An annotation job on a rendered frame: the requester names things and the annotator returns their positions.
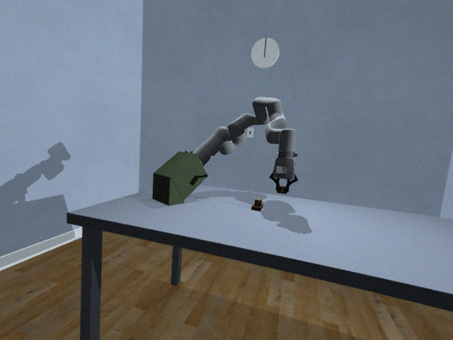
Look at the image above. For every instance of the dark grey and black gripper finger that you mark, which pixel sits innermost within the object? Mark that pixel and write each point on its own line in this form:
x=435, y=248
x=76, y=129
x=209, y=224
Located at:
x=289, y=183
x=276, y=181

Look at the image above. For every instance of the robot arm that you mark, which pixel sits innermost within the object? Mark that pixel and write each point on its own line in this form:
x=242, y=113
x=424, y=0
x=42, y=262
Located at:
x=226, y=141

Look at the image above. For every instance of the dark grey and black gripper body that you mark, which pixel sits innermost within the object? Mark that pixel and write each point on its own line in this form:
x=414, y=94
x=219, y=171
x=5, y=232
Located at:
x=285, y=161

